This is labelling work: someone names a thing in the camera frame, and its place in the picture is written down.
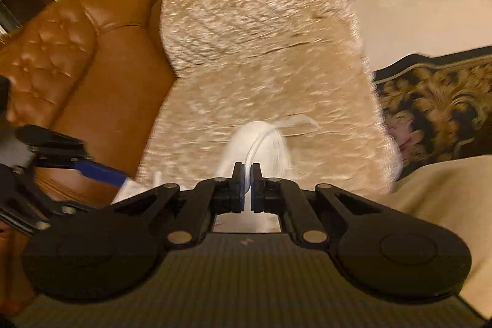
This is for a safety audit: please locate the white shoelace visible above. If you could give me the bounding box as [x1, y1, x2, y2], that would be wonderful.
[244, 114, 320, 195]

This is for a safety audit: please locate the beige quilted velvet cover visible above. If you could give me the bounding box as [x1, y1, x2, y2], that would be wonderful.
[136, 0, 402, 199]

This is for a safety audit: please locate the brown leather sofa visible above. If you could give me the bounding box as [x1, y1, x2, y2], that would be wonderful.
[0, 0, 328, 317]

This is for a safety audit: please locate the beige trouser leg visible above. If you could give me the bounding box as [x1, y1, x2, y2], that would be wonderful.
[375, 155, 492, 319]

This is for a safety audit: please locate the dark floral patterned rug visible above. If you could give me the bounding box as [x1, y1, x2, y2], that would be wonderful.
[375, 47, 491, 177]

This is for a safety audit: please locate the white high-top boot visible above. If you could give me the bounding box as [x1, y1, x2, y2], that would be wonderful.
[113, 121, 291, 233]

